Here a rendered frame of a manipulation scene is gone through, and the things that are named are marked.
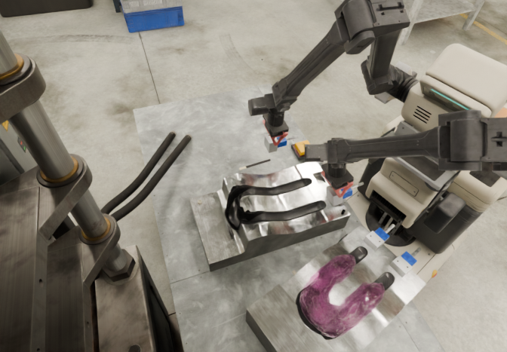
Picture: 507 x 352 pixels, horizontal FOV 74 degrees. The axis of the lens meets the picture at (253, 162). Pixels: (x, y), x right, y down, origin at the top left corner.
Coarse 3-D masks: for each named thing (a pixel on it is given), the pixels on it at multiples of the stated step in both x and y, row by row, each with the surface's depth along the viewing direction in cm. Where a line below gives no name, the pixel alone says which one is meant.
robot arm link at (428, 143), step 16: (464, 112) 60; (480, 112) 60; (432, 128) 66; (448, 128) 65; (336, 144) 94; (352, 144) 87; (368, 144) 81; (384, 144) 76; (400, 144) 72; (416, 144) 68; (432, 144) 65; (448, 144) 65; (336, 160) 92; (352, 160) 89; (448, 160) 64
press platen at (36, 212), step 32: (0, 192) 68; (32, 192) 68; (64, 192) 69; (0, 224) 63; (32, 224) 63; (0, 256) 59; (32, 256) 59; (0, 288) 55; (32, 288) 56; (0, 320) 52; (32, 320) 53
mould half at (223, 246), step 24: (288, 168) 128; (312, 168) 128; (216, 192) 122; (288, 192) 121; (312, 192) 120; (216, 216) 116; (312, 216) 114; (336, 216) 114; (216, 240) 110; (240, 240) 109; (264, 240) 106; (288, 240) 113; (216, 264) 106
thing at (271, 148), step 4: (268, 136) 128; (280, 136) 130; (292, 136) 131; (296, 136) 132; (264, 140) 131; (268, 140) 127; (276, 140) 127; (284, 140) 129; (264, 144) 132; (268, 144) 127; (272, 144) 127; (280, 144) 129; (284, 144) 130; (268, 148) 129; (272, 148) 129; (276, 148) 130
